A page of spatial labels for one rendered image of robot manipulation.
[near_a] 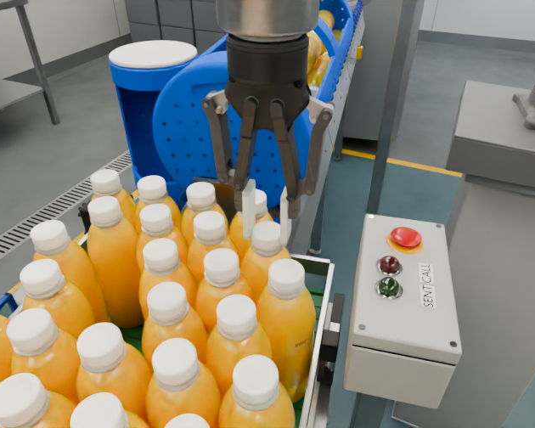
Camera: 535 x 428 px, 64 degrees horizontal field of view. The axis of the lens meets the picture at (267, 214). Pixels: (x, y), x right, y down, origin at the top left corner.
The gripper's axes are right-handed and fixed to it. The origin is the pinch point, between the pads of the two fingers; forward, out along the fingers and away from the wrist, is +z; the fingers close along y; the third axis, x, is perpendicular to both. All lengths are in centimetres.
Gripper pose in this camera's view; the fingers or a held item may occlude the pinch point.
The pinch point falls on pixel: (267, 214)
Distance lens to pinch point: 50.3
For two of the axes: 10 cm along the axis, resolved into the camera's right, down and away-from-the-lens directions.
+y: -9.7, -1.4, 2.0
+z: 0.0, 8.1, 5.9
